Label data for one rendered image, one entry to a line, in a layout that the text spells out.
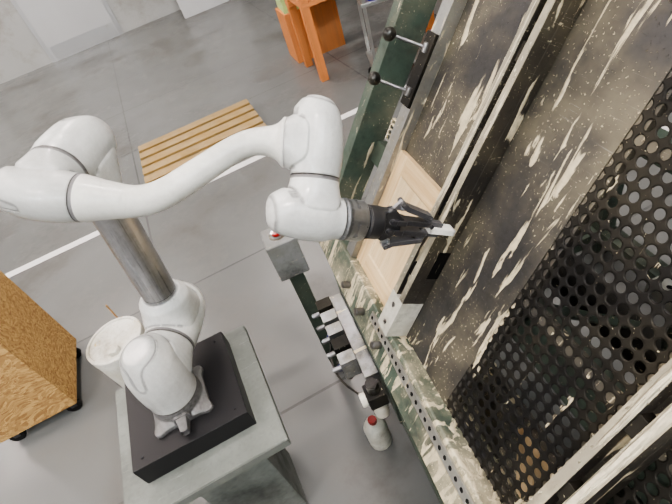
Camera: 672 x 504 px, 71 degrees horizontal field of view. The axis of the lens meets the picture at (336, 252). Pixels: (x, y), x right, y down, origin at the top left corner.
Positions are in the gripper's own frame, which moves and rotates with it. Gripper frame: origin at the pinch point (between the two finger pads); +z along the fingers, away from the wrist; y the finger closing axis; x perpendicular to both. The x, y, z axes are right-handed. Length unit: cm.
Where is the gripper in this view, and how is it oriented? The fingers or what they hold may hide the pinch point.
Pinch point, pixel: (439, 228)
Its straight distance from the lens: 112.3
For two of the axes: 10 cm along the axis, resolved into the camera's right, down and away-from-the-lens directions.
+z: 9.1, 0.6, 4.1
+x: -2.9, -6.0, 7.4
